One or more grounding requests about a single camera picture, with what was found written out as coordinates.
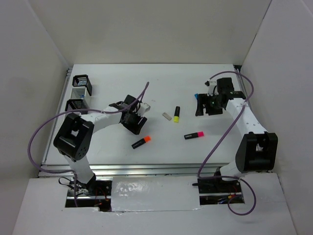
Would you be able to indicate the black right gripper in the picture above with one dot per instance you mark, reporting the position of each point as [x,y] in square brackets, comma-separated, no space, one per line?
[202,100]

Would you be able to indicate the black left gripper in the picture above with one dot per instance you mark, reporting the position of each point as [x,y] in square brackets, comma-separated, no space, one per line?
[136,128]

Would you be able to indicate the orange cap black highlighter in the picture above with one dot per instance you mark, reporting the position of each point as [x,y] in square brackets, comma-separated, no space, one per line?
[141,142]

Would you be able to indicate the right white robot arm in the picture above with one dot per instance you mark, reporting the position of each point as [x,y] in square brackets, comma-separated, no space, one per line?
[258,147]

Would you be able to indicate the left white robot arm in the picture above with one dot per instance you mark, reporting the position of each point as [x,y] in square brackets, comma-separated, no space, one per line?
[74,137]

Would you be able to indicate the yellow cap black highlighter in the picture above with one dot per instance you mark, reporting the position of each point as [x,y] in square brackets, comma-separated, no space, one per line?
[176,114]

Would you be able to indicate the white eraser block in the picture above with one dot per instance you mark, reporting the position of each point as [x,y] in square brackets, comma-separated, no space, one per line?
[168,117]

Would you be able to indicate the pink cap black highlighter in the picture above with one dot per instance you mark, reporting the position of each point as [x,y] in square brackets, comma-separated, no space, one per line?
[193,135]

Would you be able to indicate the far white mesh container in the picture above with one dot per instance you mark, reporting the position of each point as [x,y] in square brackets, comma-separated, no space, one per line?
[80,93]

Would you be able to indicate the near black mesh container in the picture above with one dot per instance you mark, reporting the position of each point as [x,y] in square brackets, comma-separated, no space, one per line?
[75,104]

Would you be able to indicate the black mesh container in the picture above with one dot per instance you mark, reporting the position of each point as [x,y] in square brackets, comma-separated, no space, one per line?
[75,104]
[84,77]

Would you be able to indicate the white foil cover plate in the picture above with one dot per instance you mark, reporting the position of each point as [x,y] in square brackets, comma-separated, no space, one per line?
[169,193]

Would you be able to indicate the far black mesh container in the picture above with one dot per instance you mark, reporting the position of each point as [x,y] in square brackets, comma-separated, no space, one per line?
[84,77]

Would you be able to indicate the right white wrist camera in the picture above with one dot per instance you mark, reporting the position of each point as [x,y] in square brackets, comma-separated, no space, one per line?
[212,87]

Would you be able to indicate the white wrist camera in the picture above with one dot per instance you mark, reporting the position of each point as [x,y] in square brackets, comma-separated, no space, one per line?
[212,87]
[143,108]

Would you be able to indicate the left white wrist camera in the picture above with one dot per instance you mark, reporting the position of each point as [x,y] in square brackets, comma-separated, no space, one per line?
[143,108]

